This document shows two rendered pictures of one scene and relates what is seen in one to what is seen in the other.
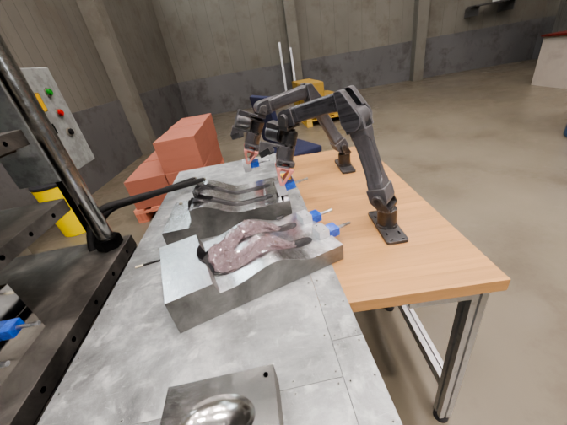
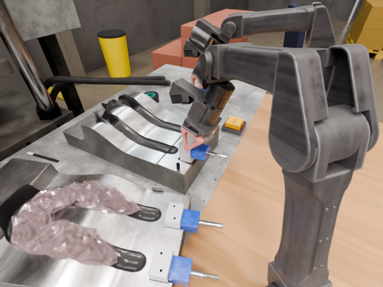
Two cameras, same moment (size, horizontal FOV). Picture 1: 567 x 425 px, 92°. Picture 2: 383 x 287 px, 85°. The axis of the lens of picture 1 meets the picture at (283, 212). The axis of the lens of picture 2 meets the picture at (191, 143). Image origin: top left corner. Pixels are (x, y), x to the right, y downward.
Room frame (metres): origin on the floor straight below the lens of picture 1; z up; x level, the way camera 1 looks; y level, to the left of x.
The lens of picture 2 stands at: (0.60, -0.24, 1.32)
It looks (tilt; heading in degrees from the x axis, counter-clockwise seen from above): 40 degrees down; 30
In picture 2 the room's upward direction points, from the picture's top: straight up
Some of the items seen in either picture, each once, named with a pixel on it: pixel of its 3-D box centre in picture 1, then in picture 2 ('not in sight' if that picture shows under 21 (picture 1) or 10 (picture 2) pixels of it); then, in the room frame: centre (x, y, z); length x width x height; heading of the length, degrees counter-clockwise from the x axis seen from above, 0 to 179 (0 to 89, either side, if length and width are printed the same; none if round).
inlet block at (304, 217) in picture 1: (315, 215); (194, 221); (0.83, -0.11, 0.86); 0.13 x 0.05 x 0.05; 110
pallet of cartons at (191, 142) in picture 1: (179, 161); (203, 48); (3.41, 1.18, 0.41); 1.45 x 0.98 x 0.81; 177
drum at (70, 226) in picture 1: (66, 207); (115, 54); (2.84, 2.34, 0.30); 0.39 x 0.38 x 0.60; 88
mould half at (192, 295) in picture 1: (251, 253); (74, 226); (0.68, 0.12, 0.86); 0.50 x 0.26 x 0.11; 110
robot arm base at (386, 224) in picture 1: (386, 217); not in sight; (0.77, -0.34, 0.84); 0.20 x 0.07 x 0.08; 178
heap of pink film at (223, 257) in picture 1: (248, 240); (70, 213); (0.69, 0.12, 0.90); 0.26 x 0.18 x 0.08; 110
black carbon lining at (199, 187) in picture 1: (228, 192); (139, 121); (1.02, 0.21, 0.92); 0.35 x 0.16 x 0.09; 93
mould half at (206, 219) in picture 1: (228, 202); (140, 130); (1.03, 0.22, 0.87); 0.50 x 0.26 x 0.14; 93
